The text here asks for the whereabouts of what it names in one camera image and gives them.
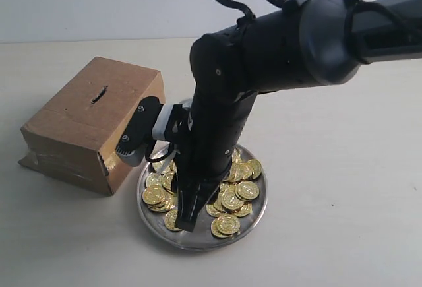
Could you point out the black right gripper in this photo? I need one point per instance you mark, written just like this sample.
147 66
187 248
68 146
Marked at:
213 127

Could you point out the round stainless steel plate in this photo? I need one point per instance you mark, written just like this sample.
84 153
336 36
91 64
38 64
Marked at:
201 239

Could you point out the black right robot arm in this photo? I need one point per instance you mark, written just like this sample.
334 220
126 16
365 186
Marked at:
308 43

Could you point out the cardboard box with slot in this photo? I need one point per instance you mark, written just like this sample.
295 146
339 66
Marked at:
72 138

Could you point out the gold coin front left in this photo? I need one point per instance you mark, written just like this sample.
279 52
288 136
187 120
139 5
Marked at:
170 220

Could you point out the gold coin mid left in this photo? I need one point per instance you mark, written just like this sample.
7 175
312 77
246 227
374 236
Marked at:
167 180

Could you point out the gold coin right centre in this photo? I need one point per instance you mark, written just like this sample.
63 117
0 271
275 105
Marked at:
230 201

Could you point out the gold coin left stack top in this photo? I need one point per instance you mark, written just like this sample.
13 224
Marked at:
154 195

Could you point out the gold coin front right top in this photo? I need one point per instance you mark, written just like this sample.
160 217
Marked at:
227 224

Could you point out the gold coin right side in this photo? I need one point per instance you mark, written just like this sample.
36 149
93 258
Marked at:
247 190

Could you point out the gold coin far right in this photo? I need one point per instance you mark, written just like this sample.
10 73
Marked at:
256 168

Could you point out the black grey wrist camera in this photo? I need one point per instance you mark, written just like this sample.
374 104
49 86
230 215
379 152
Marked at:
146 126

